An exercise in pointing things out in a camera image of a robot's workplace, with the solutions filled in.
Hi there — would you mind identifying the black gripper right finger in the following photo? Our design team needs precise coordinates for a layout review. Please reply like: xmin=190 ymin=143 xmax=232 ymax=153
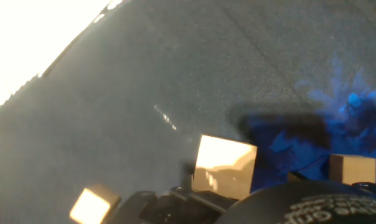
xmin=286 ymin=170 xmax=376 ymax=200

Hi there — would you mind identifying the large wooden cube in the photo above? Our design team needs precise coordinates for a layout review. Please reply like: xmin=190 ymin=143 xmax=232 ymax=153
xmin=191 ymin=134 xmax=259 ymax=200

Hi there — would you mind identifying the small wooden cube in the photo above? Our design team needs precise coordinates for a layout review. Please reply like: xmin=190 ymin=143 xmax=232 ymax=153
xmin=328 ymin=154 xmax=376 ymax=186
xmin=68 ymin=183 xmax=122 ymax=224

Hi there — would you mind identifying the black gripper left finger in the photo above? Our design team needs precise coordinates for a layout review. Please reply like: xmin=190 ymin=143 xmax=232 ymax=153
xmin=105 ymin=162 xmax=239 ymax=224

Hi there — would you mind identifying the blue landscape print mat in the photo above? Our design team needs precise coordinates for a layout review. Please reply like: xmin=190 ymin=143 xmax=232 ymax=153
xmin=0 ymin=0 xmax=376 ymax=224

